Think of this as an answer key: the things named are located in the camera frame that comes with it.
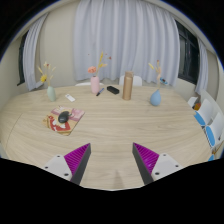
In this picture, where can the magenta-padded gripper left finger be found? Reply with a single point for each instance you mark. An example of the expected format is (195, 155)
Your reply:
(63, 165)

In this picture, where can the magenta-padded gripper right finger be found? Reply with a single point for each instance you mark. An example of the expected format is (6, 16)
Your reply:
(160, 165)

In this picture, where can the black computer mouse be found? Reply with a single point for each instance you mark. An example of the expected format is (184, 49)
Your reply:
(63, 117)

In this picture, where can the cartoon print mouse pad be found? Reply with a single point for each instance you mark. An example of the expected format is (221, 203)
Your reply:
(75, 116)

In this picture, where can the blue vase with dried flowers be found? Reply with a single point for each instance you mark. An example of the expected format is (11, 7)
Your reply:
(155, 99)

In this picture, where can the white remote control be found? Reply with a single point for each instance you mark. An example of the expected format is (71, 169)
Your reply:
(70, 97)

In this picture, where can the group of white-blue chairs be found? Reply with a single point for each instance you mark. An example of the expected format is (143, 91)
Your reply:
(206, 113)

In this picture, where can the green vase with yellow flowers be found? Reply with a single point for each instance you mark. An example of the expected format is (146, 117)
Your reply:
(51, 94)

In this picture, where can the black and blue marker pen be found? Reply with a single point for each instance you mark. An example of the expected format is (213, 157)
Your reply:
(100, 92)

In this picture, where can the white chair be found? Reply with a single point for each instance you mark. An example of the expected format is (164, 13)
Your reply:
(82, 84)
(136, 80)

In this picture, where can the copper drink bottle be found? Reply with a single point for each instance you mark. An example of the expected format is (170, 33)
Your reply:
(127, 86)

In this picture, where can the pink vase with dried flowers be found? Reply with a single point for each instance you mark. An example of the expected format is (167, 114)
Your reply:
(95, 85)

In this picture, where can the small black box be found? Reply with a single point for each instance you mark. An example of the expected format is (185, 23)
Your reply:
(113, 90)

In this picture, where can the narrow white curtain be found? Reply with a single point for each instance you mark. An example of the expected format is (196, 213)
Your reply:
(202, 70)
(31, 56)

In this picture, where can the dark framed window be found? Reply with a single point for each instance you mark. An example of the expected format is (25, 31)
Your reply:
(21, 60)
(188, 53)

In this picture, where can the wide white curtain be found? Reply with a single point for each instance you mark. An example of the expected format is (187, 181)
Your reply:
(126, 33)

